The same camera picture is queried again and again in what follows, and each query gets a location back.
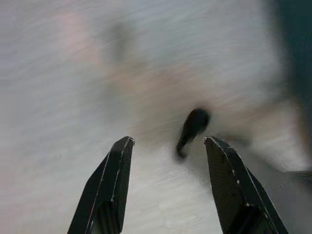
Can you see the cream cartoon print quilt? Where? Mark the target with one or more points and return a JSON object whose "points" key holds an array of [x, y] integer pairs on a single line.
{"points": [[61, 109]]}

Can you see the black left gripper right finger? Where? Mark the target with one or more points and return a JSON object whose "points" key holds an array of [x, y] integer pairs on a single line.
{"points": [[234, 190]]}

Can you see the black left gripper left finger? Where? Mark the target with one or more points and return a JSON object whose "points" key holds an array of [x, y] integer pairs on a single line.
{"points": [[107, 190]]}

